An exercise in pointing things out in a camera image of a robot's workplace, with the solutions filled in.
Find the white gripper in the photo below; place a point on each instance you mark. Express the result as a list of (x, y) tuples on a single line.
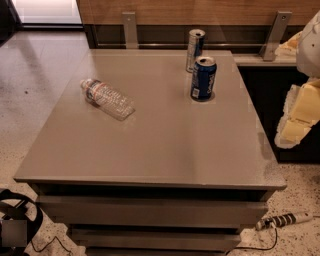
[(310, 50)]

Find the clear plastic water bottle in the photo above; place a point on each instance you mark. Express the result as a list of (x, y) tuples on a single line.
[(107, 98)]

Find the blue soda can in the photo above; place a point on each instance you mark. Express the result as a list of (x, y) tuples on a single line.
[(203, 78)]

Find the silver slim can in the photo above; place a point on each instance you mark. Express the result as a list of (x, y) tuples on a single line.
[(195, 46)]

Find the white power strip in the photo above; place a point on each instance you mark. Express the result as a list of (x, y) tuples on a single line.
[(283, 220)]

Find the grey drawer cabinet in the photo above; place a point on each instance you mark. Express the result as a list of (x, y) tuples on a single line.
[(175, 178)]

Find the right metal bracket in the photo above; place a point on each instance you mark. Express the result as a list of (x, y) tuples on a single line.
[(275, 35)]

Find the metal bracket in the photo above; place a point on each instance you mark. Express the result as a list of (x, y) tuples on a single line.
[(130, 30), (275, 35)]

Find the left metal bracket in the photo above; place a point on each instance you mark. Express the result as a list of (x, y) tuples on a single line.
[(130, 30)]

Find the wooden wall panel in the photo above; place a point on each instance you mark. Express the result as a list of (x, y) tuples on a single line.
[(196, 12)]

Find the black base frame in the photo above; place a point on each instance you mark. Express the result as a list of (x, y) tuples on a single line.
[(17, 230)]

